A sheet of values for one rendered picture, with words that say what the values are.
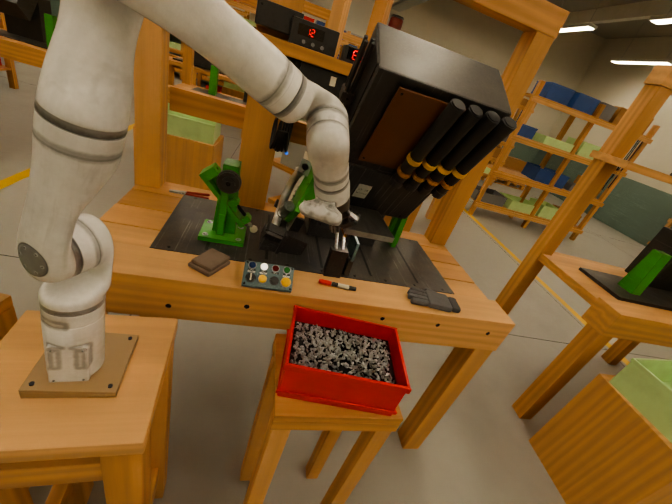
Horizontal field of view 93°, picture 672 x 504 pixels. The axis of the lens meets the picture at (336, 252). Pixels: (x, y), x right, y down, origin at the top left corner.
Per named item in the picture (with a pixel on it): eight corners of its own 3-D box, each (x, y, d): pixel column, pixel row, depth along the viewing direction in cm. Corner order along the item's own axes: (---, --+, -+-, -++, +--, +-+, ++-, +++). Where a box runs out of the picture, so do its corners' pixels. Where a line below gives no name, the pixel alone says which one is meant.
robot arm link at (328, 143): (350, 199, 61) (348, 162, 64) (350, 138, 47) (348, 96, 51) (313, 200, 61) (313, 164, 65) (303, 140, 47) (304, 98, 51)
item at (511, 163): (507, 181, 1032) (520, 159, 996) (522, 190, 964) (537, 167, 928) (476, 172, 1000) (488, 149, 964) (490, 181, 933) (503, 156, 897)
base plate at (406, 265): (452, 297, 128) (455, 293, 127) (149, 252, 98) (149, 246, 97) (415, 244, 163) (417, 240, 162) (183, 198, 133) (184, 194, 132)
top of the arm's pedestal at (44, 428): (143, 454, 60) (143, 443, 58) (-90, 470, 49) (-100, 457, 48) (177, 328, 86) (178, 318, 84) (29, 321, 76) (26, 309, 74)
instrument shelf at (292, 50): (464, 115, 124) (469, 104, 122) (222, 34, 100) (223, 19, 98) (437, 105, 145) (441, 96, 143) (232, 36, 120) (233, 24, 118)
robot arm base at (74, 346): (98, 380, 63) (98, 317, 55) (37, 382, 59) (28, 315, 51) (109, 344, 70) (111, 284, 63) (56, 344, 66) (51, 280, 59)
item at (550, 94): (575, 242, 622) (667, 122, 512) (468, 214, 565) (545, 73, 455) (556, 229, 668) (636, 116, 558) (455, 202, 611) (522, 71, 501)
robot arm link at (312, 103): (356, 110, 55) (298, 48, 45) (358, 148, 51) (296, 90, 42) (325, 130, 59) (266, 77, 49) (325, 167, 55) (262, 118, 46)
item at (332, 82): (337, 120, 119) (349, 76, 112) (292, 107, 115) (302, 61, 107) (332, 114, 130) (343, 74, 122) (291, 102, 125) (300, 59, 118)
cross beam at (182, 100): (447, 183, 162) (456, 166, 158) (169, 110, 127) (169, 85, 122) (443, 180, 166) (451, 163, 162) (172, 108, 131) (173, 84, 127)
